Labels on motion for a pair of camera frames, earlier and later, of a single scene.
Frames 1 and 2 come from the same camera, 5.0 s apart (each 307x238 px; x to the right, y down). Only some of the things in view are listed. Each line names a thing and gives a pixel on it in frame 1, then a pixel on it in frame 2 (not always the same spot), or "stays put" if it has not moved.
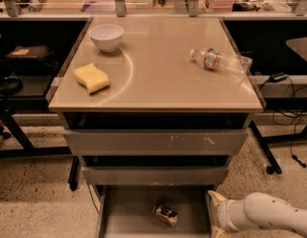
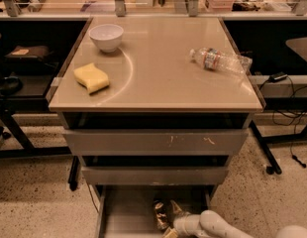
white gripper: [223, 212] to [181, 222]
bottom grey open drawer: [126, 211] stays put
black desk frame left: [5, 107] stays put
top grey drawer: [154, 142] stays put
